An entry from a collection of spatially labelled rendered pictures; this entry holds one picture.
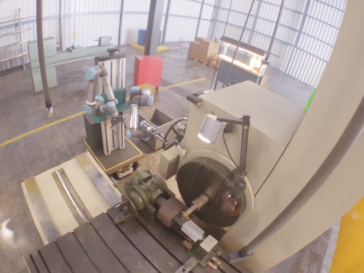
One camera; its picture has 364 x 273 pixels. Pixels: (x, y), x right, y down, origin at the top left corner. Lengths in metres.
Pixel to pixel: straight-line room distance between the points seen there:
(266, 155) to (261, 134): 0.12
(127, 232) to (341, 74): 1.60
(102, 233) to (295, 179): 1.33
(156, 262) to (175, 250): 0.16
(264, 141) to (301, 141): 0.21
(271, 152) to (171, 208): 0.70
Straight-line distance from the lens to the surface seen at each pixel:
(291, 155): 1.05
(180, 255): 1.47
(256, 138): 1.08
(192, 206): 1.31
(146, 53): 6.53
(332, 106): 0.94
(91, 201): 2.04
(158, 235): 1.51
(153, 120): 3.80
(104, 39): 6.85
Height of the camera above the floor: 2.39
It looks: 37 degrees down
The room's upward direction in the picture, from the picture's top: 12 degrees clockwise
